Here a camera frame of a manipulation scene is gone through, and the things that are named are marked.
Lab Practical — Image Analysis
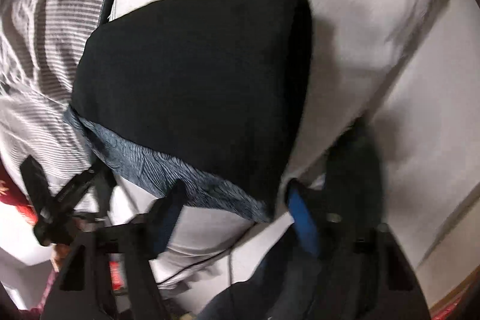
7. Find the black and blue garment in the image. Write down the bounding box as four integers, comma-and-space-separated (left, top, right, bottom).
64, 0, 312, 222

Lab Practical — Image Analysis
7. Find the red blanket with gold print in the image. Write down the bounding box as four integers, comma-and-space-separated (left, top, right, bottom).
0, 164, 38, 227

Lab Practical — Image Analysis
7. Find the white striped bed sheet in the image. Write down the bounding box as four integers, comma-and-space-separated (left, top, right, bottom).
1, 0, 103, 190

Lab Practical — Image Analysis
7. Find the white pillow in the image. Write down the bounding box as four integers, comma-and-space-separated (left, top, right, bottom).
108, 0, 451, 313

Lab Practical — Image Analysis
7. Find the black thin cable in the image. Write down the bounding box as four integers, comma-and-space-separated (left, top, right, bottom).
155, 220, 264, 306

